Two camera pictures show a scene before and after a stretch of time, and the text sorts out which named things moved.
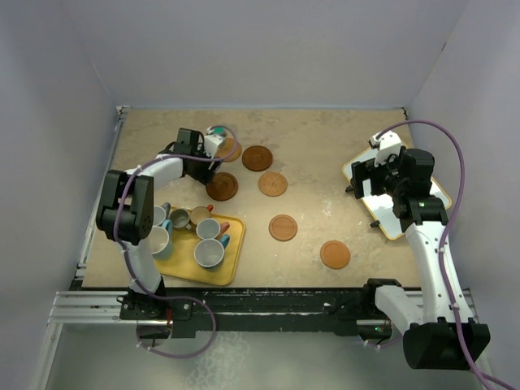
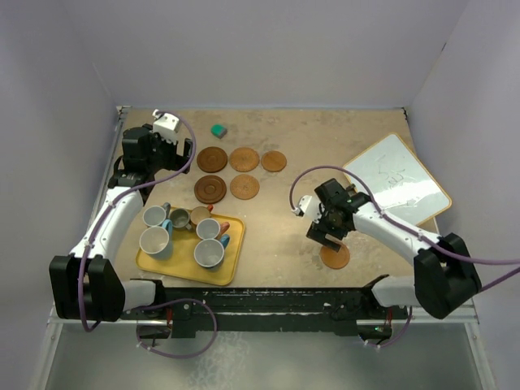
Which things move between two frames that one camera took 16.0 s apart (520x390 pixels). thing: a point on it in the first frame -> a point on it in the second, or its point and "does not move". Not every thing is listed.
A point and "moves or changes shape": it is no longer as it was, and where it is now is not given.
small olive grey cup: x=179 y=218 does not move
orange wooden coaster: x=335 y=254 does not move
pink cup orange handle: x=210 y=229 does not move
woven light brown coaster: x=272 y=184 -> x=244 y=187
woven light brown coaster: x=227 y=148 -> x=244 y=159
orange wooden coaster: x=283 y=227 -> x=274 y=161
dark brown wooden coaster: x=223 y=187 moves or changes shape
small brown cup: x=199 y=214 does not move
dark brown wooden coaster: x=257 y=158 moves or changes shape
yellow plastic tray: x=182 y=263 does not move
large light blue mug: x=161 y=240 does not move
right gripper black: x=363 y=171 -> x=319 y=231
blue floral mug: x=210 y=253 does not move
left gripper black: x=205 y=175 -> x=177 y=162
